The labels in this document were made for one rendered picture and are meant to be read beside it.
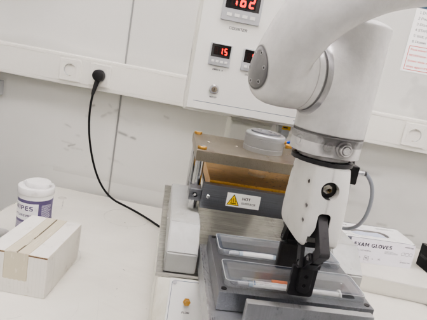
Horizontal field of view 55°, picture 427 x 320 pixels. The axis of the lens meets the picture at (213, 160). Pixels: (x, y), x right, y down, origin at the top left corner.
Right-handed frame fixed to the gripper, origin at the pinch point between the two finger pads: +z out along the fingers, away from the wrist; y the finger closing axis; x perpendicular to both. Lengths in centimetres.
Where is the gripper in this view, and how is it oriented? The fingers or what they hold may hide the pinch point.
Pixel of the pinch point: (294, 269)
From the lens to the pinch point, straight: 56.4
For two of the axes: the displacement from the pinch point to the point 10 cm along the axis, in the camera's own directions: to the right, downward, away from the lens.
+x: -9.8, -1.5, -1.2
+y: -0.8, -2.4, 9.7
